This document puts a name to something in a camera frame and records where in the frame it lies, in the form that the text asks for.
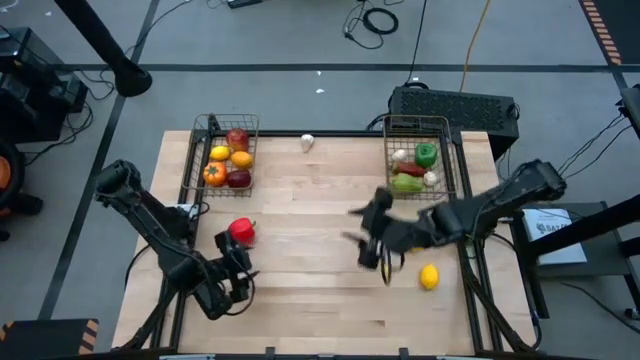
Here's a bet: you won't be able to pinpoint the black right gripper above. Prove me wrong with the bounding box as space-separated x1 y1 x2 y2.
342 188 439 270

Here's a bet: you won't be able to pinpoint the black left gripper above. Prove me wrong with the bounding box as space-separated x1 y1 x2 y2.
212 230 260 305

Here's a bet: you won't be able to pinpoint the red bell pepper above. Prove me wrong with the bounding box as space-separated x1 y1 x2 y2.
227 216 257 247

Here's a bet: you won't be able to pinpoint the light green chayote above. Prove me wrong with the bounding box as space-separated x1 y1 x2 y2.
390 173 426 194

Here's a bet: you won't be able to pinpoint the long red chili pepper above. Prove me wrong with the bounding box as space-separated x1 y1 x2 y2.
394 162 429 177

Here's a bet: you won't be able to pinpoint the dark red apple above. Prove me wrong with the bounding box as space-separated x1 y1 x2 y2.
228 168 253 189

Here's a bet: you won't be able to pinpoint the green bell pepper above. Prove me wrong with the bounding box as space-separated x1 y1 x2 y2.
414 143 439 169

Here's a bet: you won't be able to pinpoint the orange persimmon green calyx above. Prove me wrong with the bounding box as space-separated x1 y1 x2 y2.
203 161 230 188

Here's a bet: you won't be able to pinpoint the orange citrus fruit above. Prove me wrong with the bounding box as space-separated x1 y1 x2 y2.
230 150 255 170

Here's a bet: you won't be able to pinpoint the red and yellow apple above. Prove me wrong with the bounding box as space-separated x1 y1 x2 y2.
225 127 250 152

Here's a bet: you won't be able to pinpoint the black perforated computer case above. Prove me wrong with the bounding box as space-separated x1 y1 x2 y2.
388 85 521 162

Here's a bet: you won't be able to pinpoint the white printed booklet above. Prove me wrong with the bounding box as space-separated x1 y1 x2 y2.
522 207 589 266

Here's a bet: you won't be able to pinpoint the black box hazard stripes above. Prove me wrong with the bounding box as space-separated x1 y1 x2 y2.
0 318 100 360

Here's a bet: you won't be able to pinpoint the black shoe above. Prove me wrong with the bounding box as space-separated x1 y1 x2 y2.
8 193 45 217

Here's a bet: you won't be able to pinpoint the black side stand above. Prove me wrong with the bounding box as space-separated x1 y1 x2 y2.
508 192 640 321

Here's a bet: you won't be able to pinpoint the black and orange wheel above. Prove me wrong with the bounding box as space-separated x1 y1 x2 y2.
0 133 27 221

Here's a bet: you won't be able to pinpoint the black pole with round base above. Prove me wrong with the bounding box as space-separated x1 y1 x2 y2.
53 0 154 99

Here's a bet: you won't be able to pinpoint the black equipment stack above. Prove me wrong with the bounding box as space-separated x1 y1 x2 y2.
0 27 90 145

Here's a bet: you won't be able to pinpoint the black mat orange stripes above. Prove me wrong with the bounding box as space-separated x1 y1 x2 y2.
578 0 640 67

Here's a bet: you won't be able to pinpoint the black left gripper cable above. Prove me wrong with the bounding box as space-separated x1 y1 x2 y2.
222 269 257 317

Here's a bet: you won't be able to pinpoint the wire basket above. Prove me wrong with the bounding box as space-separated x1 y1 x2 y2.
382 113 459 202
182 112 260 200

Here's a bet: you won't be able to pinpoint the thin black cable bundle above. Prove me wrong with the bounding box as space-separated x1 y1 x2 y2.
342 0 386 51

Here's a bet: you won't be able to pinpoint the long black cable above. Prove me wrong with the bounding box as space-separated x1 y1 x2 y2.
402 0 430 87

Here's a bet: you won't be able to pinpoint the coiled black cable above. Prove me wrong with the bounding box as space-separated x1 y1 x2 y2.
360 6 400 36

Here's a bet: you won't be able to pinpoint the yellow cable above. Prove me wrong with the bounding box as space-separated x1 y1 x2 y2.
458 0 494 94

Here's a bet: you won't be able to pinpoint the tangled black floor cables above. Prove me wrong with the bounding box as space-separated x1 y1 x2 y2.
22 69 119 167

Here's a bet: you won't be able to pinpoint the thin black floor cables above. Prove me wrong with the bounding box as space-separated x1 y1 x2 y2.
563 112 635 174

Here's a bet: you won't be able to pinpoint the black floor cable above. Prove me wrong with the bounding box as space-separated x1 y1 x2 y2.
558 281 640 335

